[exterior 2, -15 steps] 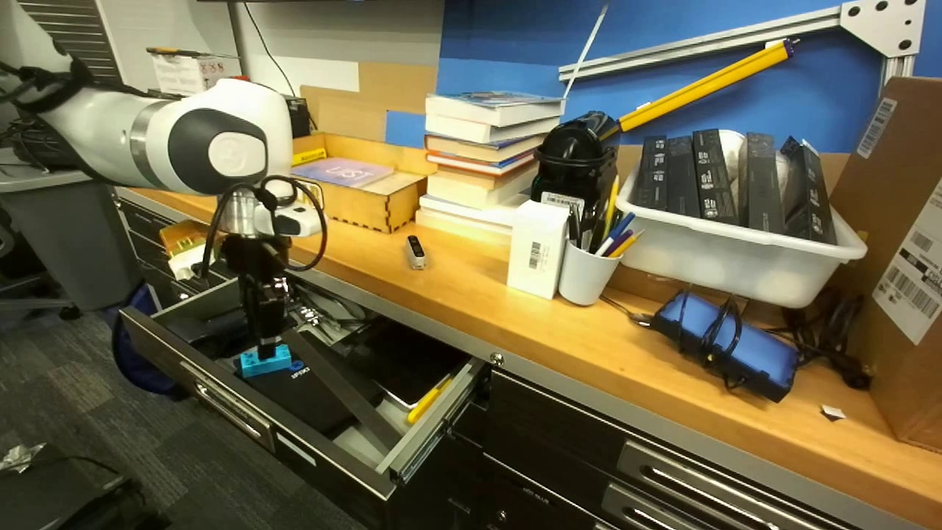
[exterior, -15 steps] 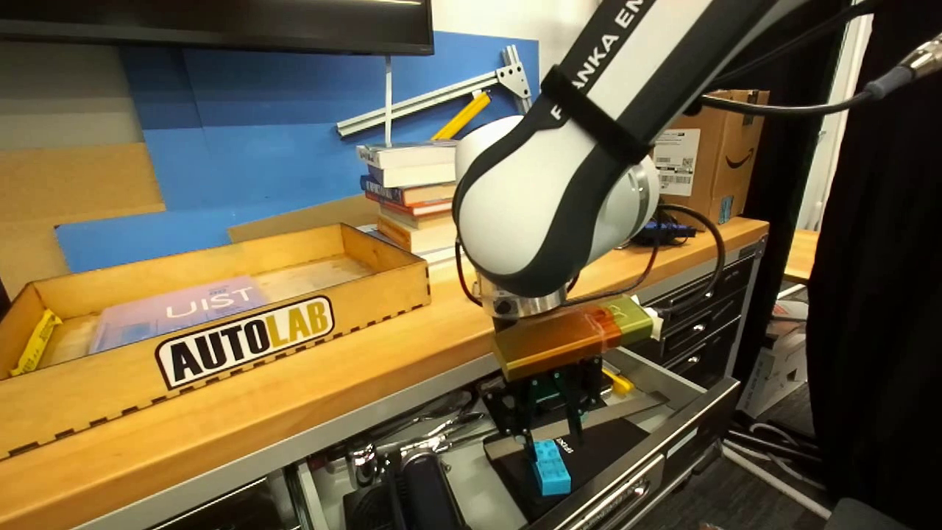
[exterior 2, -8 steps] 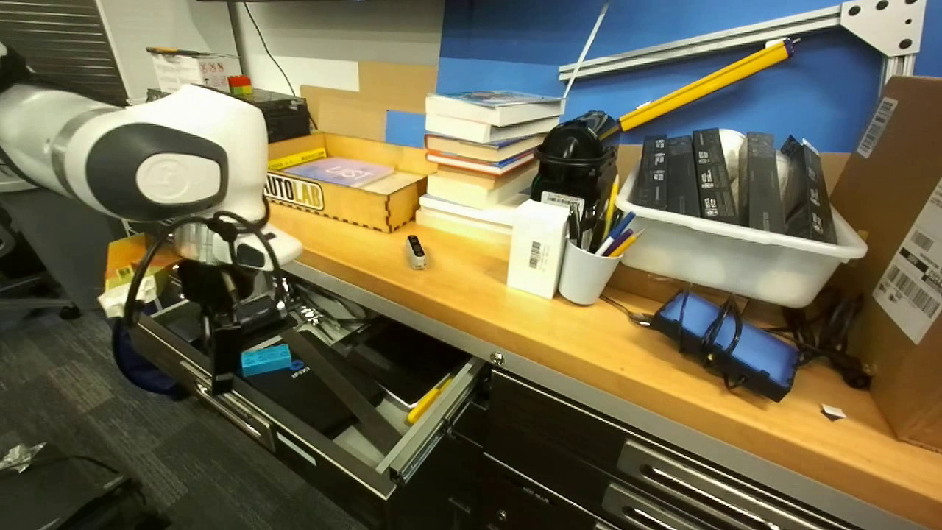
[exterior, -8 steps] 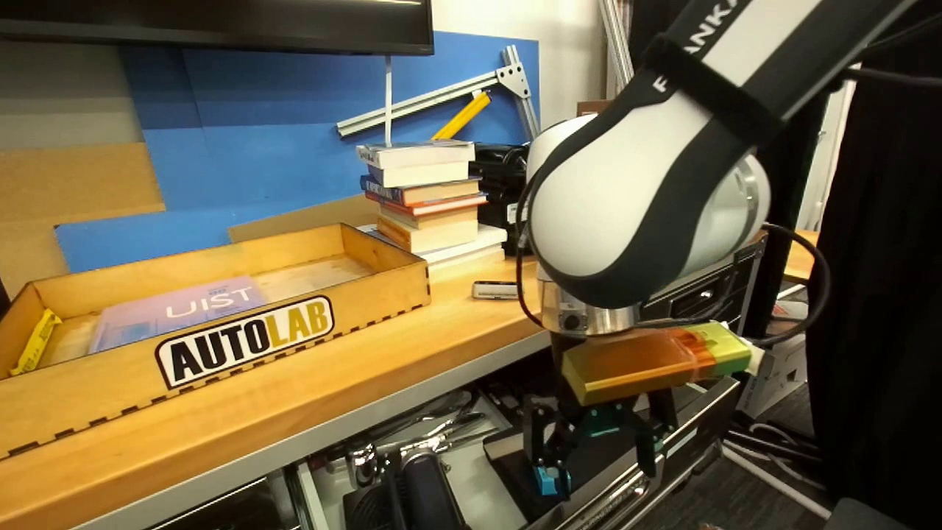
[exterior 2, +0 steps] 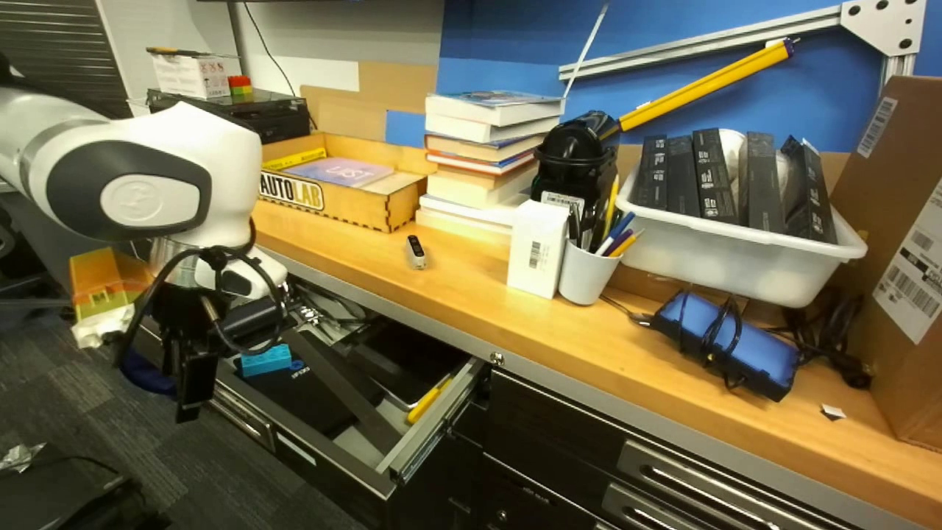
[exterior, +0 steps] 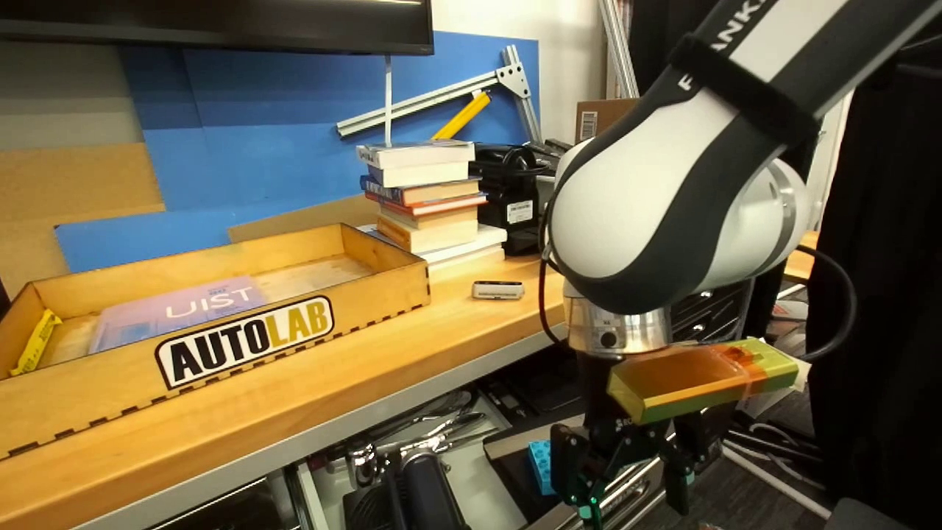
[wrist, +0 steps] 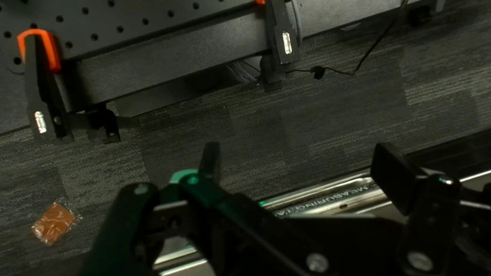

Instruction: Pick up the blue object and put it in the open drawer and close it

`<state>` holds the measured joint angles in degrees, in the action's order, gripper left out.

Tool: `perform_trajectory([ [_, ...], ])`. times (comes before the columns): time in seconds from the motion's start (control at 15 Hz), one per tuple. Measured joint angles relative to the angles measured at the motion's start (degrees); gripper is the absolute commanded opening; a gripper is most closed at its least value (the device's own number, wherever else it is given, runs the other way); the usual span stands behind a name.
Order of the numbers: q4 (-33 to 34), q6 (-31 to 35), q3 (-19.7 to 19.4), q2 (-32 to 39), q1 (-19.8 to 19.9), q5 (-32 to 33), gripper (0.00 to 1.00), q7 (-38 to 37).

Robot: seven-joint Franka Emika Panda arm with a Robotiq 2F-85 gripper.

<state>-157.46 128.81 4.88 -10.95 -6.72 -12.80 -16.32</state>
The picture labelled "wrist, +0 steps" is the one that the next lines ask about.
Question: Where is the black perforated breadboard table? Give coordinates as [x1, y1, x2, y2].
[0, 0, 411, 136]

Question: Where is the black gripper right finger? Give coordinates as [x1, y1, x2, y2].
[370, 142, 491, 276]

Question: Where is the black clamp with white label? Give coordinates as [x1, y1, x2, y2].
[253, 0, 304, 88]

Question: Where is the orange handle black clamp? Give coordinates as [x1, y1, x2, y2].
[15, 28, 123, 146]

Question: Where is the thin black floor cable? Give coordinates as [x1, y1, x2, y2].
[293, 0, 411, 82]

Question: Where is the grey metal drawer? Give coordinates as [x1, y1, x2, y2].
[152, 168, 491, 274]

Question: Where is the copper coloured floor scrap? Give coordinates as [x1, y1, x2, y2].
[29, 200, 84, 248]

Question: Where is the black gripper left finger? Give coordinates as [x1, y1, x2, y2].
[81, 142, 328, 276]

